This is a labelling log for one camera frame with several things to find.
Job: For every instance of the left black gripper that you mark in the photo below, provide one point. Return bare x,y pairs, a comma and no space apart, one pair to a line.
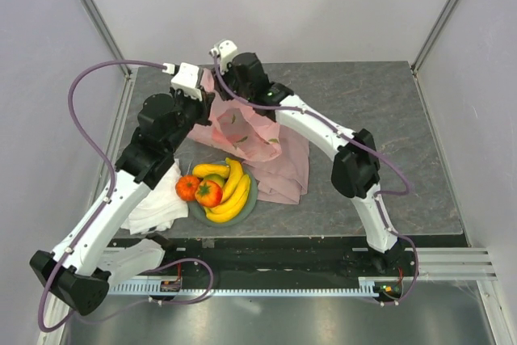
204,106

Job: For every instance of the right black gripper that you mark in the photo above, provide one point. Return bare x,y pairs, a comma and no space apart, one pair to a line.
224,93

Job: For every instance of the pink plastic bag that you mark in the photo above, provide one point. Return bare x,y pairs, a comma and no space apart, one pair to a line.
237,129

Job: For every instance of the orange tangerine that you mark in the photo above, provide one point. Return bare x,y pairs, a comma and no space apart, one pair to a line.
186,187

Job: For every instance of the red-yellow apple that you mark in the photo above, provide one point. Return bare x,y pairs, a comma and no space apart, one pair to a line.
209,194

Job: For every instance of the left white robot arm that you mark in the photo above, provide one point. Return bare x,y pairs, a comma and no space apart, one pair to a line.
75,270

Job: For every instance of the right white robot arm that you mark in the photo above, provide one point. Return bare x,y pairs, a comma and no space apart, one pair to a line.
356,162

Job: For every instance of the yellow mango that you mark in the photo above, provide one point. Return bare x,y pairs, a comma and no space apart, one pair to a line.
203,170

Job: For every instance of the yellow banana bunch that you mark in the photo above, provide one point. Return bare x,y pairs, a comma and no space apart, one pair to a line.
235,194

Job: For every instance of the grey-green plate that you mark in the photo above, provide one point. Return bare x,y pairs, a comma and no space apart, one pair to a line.
196,211

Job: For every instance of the white cloth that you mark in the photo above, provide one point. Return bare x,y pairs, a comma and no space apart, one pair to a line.
160,208

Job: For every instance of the mauve folded cloth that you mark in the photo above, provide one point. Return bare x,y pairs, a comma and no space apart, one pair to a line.
284,179

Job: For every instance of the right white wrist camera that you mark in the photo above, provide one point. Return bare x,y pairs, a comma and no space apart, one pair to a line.
224,51

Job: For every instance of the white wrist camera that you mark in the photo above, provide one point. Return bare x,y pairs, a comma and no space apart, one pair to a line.
224,51
188,80

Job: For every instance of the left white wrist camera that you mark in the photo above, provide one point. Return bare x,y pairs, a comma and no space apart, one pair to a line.
188,80

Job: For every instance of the left aluminium frame post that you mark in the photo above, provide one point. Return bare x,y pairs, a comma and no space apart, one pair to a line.
102,28

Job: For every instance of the aluminium frame post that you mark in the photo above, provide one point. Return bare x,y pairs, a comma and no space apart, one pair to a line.
102,28
440,23

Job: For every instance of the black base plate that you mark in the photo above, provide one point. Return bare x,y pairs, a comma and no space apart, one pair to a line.
342,256

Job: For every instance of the white slotted cable duct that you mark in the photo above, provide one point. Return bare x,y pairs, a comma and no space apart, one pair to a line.
158,287

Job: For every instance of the right aluminium frame post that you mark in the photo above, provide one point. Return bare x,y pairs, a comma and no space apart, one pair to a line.
440,23

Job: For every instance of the aluminium rail front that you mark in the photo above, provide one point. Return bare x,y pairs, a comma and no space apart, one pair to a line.
452,264

